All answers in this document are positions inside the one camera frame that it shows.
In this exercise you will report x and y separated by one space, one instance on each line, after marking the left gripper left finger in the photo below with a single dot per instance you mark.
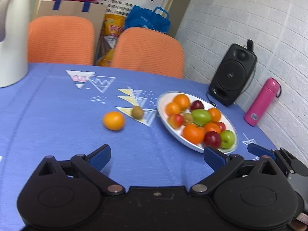
90 167

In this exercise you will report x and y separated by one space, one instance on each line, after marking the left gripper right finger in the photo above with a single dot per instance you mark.
224 167

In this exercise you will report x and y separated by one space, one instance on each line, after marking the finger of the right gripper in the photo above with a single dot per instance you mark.
259 151

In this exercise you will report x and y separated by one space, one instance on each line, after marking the green apple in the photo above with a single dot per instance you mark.
227 139

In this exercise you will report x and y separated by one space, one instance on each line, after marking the dark red apple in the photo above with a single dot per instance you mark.
212 139

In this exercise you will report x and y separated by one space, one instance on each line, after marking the large mandarin with stem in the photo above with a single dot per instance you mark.
193 133

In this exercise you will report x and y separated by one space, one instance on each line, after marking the brown kiwi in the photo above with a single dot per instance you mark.
137 112
187 119

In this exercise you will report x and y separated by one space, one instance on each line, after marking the red tomato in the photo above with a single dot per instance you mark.
175 121
221 126

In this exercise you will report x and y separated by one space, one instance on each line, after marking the red tomato in plate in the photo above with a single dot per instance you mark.
221 126

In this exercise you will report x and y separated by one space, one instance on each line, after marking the mandarin in plate front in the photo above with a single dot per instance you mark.
212 127

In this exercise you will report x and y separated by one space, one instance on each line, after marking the small orange on table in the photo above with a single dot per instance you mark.
114 121

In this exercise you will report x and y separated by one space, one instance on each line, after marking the orange right in plate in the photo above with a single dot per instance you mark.
214 114

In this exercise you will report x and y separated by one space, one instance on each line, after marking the green mango in plate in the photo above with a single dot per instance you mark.
201 117

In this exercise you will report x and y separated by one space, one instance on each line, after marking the pink thermos bottle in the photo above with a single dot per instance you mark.
270 90

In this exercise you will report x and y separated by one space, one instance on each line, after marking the dark red plum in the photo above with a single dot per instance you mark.
195 105

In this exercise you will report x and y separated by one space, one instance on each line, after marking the brown kiwi on table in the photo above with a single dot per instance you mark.
137 112

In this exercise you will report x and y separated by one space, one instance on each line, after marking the blue patterned tablecloth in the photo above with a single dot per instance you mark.
58 110

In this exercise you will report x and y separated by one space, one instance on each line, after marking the small orange left in plate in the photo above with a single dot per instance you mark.
172 108

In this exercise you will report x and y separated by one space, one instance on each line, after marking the large orange in plate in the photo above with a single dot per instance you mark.
182 100

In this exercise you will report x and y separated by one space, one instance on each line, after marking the black speaker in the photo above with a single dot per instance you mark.
232 74

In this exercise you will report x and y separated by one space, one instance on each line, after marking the black microphone on speaker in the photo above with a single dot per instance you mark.
250 45

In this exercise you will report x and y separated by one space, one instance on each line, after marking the left orange chair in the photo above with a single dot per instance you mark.
61 40

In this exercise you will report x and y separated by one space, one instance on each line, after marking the orange chair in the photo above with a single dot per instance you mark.
149 51
61 40

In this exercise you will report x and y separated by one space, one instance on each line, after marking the right orange chair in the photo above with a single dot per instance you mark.
149 51

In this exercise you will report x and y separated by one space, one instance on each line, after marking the yellow packaged bag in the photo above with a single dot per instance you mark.
112 28

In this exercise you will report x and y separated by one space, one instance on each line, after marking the brown paper bag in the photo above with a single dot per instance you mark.
87 10

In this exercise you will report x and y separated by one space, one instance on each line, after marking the blue tote bag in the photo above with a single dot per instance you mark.
157 19

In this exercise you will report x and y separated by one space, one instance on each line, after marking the white thermos jug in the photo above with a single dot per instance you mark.
15 19

